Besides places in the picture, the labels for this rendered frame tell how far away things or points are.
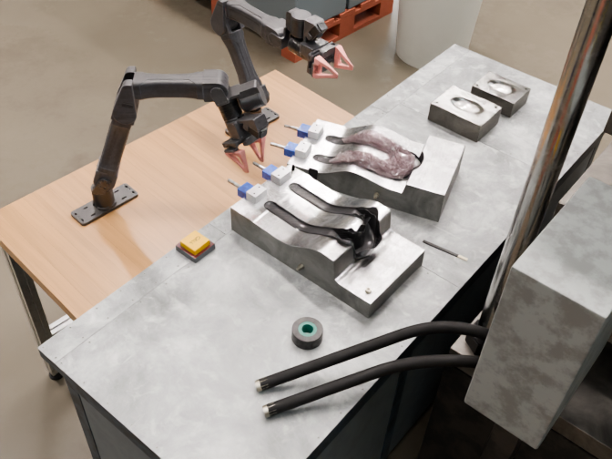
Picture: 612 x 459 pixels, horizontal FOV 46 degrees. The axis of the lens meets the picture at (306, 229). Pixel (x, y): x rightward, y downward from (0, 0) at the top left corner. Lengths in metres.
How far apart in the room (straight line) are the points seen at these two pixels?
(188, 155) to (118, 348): 0.78
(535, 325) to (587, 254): 0.14
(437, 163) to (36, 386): 1.65
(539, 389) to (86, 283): 1.23
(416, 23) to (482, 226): 2.22
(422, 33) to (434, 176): 2.17
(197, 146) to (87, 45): 2.28
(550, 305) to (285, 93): 1.69
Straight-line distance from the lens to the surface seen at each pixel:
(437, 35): 4.29
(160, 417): 1.77
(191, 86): 1.92
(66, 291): 2.05
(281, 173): 2.14
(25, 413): 2.83
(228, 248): 2.08
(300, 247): 1.94
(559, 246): 1.25
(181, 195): 2.26
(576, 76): 1.40
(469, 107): 2.63
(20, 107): 4.19
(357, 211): 2.03
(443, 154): 2.29
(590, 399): 1.95
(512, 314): 1.26
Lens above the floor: 2.30
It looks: 45 degrees down
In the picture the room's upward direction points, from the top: 3 degrees clockwise
